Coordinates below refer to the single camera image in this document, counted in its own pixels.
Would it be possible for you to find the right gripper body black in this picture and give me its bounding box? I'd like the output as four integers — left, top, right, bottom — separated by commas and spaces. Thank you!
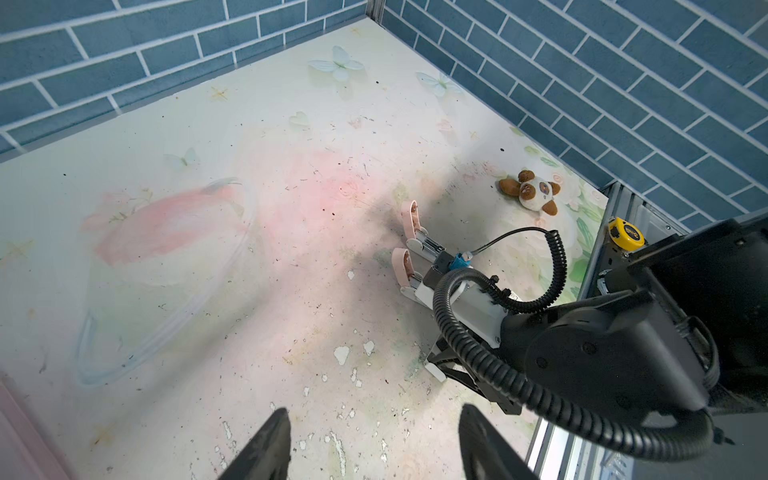
425, 338, 522, 415

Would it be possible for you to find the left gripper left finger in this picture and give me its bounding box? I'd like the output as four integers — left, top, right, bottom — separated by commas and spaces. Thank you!
219, 407, 291, 480

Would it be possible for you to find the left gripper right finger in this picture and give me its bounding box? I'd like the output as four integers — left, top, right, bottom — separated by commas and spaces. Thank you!
458, 404, 537, 480

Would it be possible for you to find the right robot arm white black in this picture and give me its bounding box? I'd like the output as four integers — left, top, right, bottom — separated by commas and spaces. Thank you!
429, 212, 767, 431

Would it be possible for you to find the small panda plush toy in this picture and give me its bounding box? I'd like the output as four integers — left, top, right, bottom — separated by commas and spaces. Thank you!
498, 169, 561, 216

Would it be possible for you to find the yellow tape measure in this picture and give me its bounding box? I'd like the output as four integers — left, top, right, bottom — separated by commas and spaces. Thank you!
607, 217, 646, 253

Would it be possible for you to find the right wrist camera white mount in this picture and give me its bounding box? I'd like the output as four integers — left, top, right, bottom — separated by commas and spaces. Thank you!
408, 252, 507, 348

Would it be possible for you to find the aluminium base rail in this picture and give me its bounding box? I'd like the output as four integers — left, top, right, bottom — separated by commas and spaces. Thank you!
524, 182, 691, 480

